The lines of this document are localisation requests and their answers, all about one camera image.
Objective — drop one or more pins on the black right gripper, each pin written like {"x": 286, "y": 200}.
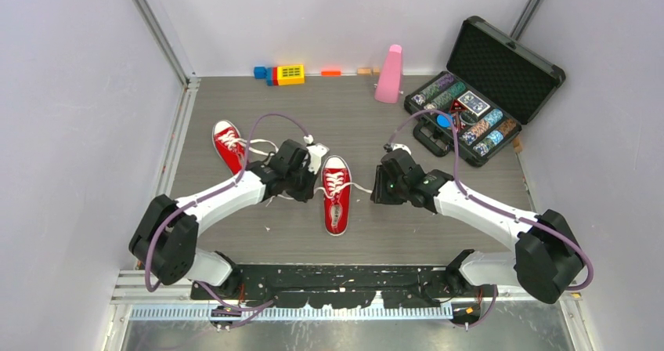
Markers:
{"x": 380, "y": 195}

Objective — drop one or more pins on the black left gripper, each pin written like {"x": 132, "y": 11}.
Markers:
{"x": 308, "y": 192}

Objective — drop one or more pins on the red canvas sneaker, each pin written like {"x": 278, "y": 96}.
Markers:
{"x": 336, "y": 212}
{"x": 233, "y": 161}

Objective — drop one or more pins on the white shoelace of sneaker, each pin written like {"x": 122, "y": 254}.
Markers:
{"x": 333, "y": 185}
{"x": 248, "y": 143}

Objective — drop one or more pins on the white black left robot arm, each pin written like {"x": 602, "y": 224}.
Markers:
{"x": 166, "y": 239}

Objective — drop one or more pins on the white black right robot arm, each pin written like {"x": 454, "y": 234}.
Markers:
{"x": 543, "y": 256}

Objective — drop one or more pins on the blue round dealer chip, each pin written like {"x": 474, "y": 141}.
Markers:
{"x": 445, "y": 120}

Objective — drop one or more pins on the pink metronome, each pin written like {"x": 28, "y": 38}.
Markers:
{"x": 388, "y": 87}

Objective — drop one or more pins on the yellow toy block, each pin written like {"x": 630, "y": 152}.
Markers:
{"x": 290, "y": 75}

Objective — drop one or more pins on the red toy block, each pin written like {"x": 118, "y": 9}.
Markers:
{"x": 271, "y": 77}

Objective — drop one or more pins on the blue toy cube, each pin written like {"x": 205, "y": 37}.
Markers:
{"x": 260, "y": 72}

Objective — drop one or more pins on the orange flat block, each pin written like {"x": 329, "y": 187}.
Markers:
{"x": 330, "y": 73}

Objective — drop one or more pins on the playing card deck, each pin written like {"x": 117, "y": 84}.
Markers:
{"x": 474, "y": 107}

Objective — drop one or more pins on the wooden block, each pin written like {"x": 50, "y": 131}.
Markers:
{"x": 364, "y": 71}

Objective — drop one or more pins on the black poker chip case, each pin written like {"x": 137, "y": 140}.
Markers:
{"x": 513, "y": 79}

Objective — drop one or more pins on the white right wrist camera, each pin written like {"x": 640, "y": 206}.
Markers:
{"x": 389, "y": 147}

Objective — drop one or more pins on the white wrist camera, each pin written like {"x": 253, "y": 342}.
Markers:
{"x": 316, "y": 153}
{"x": 389, "y": 147}

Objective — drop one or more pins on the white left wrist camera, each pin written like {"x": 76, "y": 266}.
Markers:
{"x": 316, "y": 153}

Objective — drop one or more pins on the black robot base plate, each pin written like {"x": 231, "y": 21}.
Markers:
{"x": 341, "y": 286}

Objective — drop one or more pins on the aluminium frame rail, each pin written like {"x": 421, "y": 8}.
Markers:
{"x": 173, "y": 302}

